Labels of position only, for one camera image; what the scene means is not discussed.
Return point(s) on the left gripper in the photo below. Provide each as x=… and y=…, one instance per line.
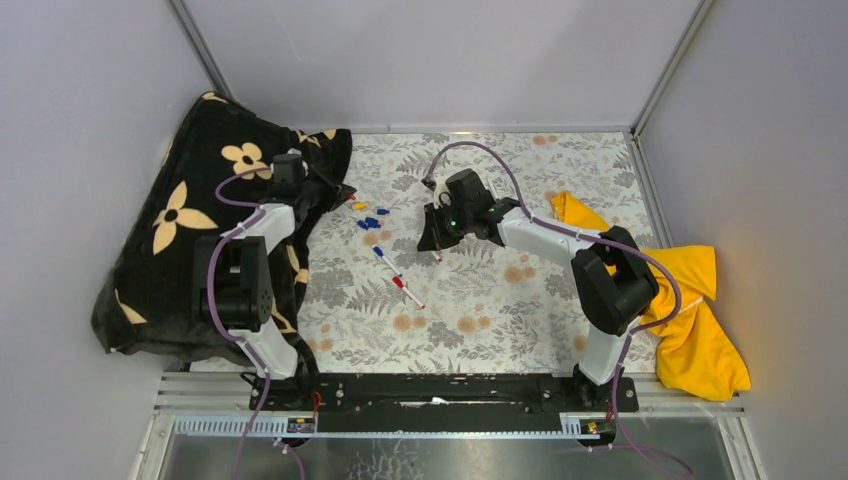
x=335, y=194

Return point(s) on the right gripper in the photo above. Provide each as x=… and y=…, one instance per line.
x=434, y=238

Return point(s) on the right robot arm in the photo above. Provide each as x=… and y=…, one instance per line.
x=613, y=280

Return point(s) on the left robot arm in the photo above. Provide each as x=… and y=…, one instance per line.
x=232, y=282

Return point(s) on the blue capped marker left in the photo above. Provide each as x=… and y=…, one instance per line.
x=381, y=254

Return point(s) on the black floral blanket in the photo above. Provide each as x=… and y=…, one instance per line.
x=145, y=304

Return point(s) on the yellow cloth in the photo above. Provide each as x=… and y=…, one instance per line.
x=694, y=353

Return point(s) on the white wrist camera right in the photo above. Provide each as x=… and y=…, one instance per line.
x=439, y=190

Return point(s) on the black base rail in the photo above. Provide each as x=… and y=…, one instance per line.
x=443, y=403

